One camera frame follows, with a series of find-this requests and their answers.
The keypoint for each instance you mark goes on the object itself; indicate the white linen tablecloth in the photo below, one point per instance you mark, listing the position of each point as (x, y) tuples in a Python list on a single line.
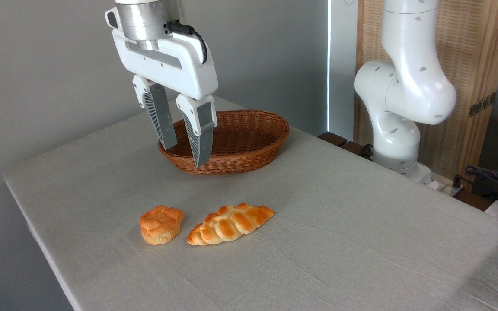
[(318, 242)]

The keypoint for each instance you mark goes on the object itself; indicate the round orange bread bun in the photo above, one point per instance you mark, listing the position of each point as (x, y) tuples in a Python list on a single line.
[(160, 224)]

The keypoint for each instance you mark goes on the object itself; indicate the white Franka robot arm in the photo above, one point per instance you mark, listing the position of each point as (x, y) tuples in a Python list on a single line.
[(409, 86)]

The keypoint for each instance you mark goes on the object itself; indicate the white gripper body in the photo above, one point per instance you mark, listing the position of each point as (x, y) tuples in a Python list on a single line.
[(186, 71)]

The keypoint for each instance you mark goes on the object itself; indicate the brown woven wicker basket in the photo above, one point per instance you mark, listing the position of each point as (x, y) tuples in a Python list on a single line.
[(244, 147)]

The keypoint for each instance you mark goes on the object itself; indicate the dark wooden bench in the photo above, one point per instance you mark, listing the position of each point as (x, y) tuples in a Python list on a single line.
[(339, 142)]

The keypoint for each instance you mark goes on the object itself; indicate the metal screen hinge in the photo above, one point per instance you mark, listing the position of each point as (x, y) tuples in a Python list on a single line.
[(482, 104)]

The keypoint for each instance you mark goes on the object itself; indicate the long braided bread loaf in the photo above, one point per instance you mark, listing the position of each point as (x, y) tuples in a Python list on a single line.
[(229, 224)]

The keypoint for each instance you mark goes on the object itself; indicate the white power strip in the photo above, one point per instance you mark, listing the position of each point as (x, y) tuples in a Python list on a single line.
[(445, 186)]

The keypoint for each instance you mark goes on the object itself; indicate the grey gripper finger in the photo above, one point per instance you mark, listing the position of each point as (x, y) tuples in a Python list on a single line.
[(162, 119), (201, 138)]

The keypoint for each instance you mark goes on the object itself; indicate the wooden bamboo folding screen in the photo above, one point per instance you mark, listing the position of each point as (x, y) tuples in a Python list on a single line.
[(474, 52)]

